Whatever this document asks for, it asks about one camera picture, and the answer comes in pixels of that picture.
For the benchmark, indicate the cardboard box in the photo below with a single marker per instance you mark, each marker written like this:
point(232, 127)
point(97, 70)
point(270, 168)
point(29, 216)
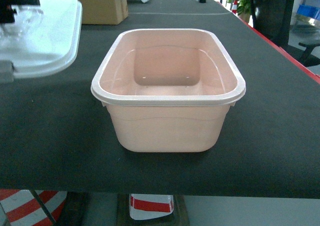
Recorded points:
point(104, 12)

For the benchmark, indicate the pink plastic tub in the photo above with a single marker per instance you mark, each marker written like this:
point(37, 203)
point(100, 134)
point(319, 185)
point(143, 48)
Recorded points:
point(168, 90)

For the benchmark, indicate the red white striped bollard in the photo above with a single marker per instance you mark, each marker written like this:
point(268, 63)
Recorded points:
point(151, 209)

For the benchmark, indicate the black table mat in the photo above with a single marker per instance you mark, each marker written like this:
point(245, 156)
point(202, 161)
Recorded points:
point(56, 135)

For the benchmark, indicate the white plastic lid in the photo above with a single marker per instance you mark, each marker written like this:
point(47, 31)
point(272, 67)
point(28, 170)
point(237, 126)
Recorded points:
point(42, 41)

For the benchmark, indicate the black mesh chair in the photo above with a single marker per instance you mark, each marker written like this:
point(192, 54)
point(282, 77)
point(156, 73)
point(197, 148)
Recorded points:
point(272, 18)

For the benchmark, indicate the blue bins on far rack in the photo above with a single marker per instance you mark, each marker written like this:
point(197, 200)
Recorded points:
point(309, 11)

